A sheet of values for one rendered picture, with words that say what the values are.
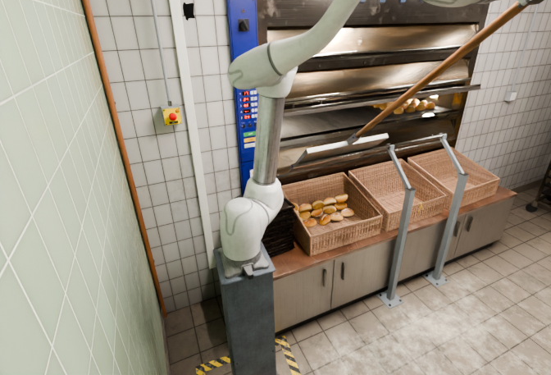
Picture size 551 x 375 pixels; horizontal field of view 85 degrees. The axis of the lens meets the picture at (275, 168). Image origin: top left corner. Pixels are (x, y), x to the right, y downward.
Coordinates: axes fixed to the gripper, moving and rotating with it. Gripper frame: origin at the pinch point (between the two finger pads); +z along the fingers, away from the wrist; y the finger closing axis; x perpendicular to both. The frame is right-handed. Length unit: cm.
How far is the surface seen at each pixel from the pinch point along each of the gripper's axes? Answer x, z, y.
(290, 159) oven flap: -154, -15, -11
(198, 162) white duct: -144, -79, -17
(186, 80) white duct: -111, -79, -54
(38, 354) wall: -12, -118, 48
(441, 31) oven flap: -102, 112, -72
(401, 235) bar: -138, 39, 60
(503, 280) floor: -161, 137, 120
